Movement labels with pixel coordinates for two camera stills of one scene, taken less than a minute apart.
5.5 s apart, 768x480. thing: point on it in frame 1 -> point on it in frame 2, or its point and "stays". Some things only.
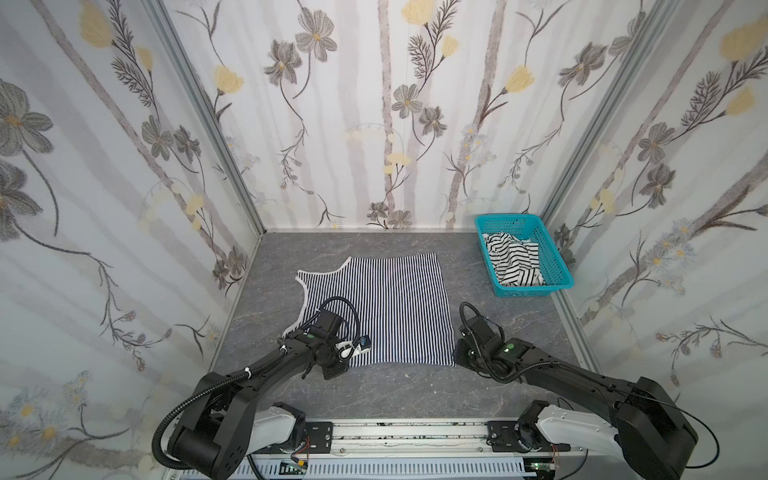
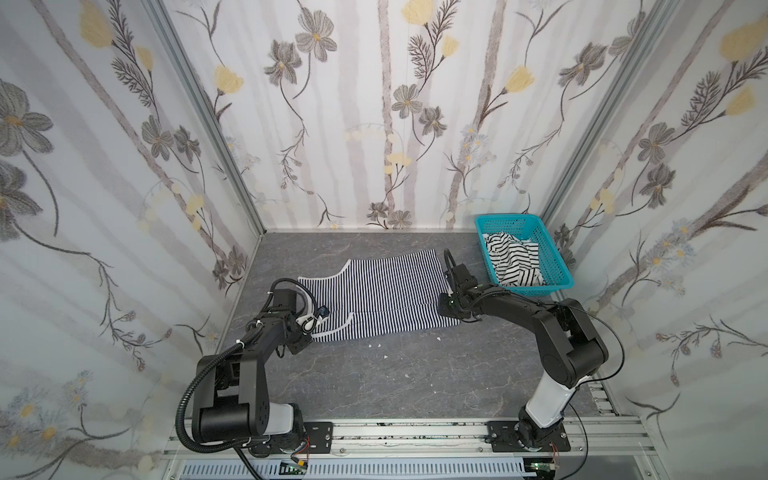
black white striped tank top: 516,262 stays
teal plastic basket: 520,256 stays
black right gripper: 471,358 -> 454,286
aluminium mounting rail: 381,438 stays
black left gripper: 334,363 -> 302,335
